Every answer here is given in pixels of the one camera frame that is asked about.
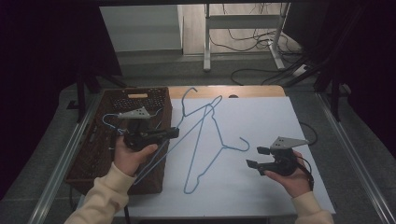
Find tangle of black floor cables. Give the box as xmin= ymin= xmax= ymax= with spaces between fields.
xmin=208 ymin=3 xmax=312 ymax=87

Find white power strip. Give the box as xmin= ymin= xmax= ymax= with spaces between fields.
xmin=292 ymin=63 xmax=309 ymax=78

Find metal frame rail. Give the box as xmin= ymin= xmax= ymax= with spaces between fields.
xmin=315 ymin=92 xmax=396 ymax=224
xmin=27 ymin=92 xmax=105 ymax=224

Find white partition panel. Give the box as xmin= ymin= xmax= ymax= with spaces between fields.
xmin=99 ymin=4 xmax=184 ymax=52

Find black stand legs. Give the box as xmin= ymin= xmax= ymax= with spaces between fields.
xmin=313 ymin=70 xmax=352 ymax=123
xmin=65 ymin=73 xmax=129 ymax=123

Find person's left hand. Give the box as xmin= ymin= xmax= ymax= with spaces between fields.
xmin=113 ymin=136 xmax=160 ymax=177

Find blue wire hanger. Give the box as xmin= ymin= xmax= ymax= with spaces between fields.
xmin=102 ymin=106 xmax=163 ymax=136
xmin=183 ymin=94 xmax=251 ymax=195
xmin=133 ymin=87 xmax=223 ymax=186

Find white desk frame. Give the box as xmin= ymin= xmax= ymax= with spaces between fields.
xmin=203 ymin=3 xmax=291 ymax=73

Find brown woven basket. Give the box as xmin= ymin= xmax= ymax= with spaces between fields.
xmin=64 ymin=87 xmax=173 ymax=196

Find black curtain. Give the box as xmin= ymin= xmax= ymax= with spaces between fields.
xmin=0 ymin=0 xmax=123 ymax=200
xmin=282 ymin=0 xmax=396 ymax=158

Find person's right hand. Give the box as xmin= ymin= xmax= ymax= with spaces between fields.
xmin=264 ymin=150 xmax=313 ymax=199

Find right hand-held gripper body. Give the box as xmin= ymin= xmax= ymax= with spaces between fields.
xmin=264 ymin=135 xmax=309 ymax=177

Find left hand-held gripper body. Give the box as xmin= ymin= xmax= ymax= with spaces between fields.
xmin=118 ymin=106 xmax=166 ymax=152

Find black cable loop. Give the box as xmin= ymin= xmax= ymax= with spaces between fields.
xmin=299 ymin=121 xmax=319 ymax=147

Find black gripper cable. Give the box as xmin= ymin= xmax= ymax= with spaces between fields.
xmin=123 ymin=204 xmax=132 ymax=224
xmin=295 ymin=154 xmax=315 ymax=191

